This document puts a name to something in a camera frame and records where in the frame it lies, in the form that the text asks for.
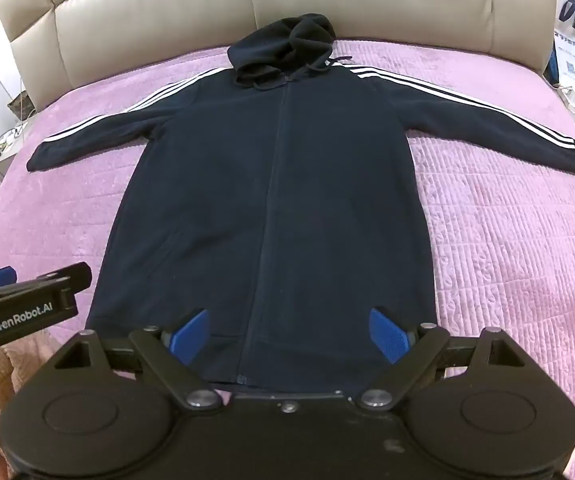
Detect brown patterned bag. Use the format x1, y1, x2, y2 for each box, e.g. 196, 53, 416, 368
9, 91, 31, 117

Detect navy striped hooded jacket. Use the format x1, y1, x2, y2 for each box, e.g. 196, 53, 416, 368
26, 12, 575, 397

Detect grey nightstand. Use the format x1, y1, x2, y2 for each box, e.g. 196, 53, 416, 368
0, 115, 32, 182

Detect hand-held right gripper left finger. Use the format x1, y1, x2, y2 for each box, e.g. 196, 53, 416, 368
54, 307, 221, 412

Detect beige leather headboard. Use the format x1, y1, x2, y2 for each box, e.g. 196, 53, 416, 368
0, 0, 561, 111

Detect eyeglasses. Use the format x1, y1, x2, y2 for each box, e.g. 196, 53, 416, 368
0, 127, 25, 150

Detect pink quilted bedspread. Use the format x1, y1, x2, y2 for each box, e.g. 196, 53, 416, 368
0, 37, 575, 480

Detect white paper bag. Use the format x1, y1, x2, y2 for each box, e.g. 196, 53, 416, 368
549, 0, 575, 106

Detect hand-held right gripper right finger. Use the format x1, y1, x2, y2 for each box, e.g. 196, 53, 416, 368
355, 306, 524, 412

